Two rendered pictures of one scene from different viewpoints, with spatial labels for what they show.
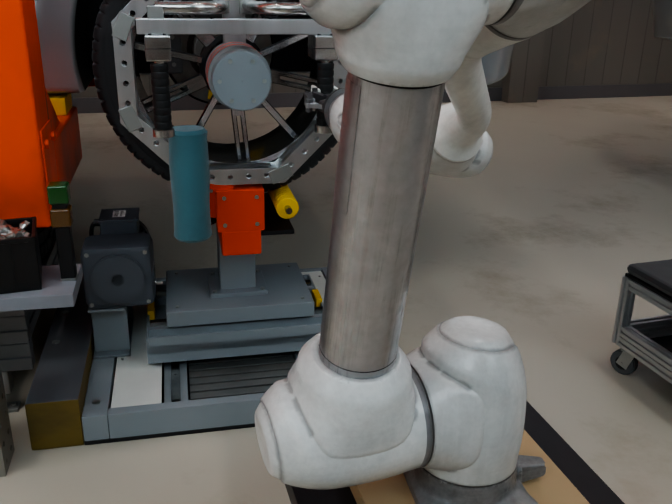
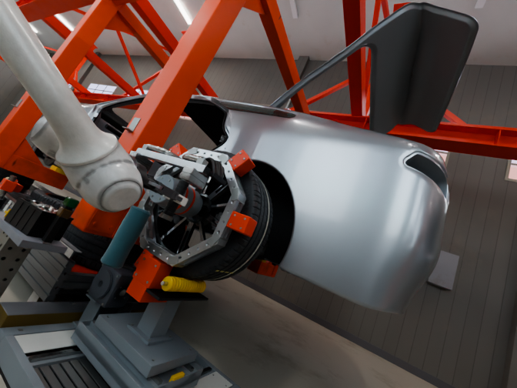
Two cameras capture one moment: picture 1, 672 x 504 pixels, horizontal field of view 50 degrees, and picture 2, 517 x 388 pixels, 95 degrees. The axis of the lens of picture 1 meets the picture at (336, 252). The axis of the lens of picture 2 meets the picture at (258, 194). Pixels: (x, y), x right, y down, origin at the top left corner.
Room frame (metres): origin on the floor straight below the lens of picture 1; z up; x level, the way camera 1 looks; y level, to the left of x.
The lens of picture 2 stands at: (1.13, -0.73, 0.77)
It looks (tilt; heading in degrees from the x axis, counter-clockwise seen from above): 13 degrees up; 43
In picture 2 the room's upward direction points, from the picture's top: 24 degrees clockwise
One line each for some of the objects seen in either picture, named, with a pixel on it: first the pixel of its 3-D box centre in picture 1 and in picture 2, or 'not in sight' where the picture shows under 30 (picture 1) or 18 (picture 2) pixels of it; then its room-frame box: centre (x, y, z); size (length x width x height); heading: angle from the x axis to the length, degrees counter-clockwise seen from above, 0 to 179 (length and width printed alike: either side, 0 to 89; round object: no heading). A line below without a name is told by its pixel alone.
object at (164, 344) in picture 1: (236, 314); (139, 353); (1.93, 0.29, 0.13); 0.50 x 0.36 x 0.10; 103
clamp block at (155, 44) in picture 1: (158, 45); (140, 161); (1.52, 0.37, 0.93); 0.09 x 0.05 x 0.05; 13
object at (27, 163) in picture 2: not in sight; (41, 164); (1.53, 2.70, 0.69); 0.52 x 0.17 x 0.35; 13
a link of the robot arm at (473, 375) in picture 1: (465, 393); not in sight; (0.93, -0.19, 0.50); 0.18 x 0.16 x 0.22; 111
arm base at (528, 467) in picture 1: (476, 468); not in sight; (0.93, -0.22, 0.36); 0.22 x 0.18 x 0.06; 100
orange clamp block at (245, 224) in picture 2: not in sight; (241, 224); (1.84, -0.06, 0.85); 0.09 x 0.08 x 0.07; 103
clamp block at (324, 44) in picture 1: (322, 45); (194, 177); (1.60, 0.04, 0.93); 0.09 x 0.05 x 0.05; 13
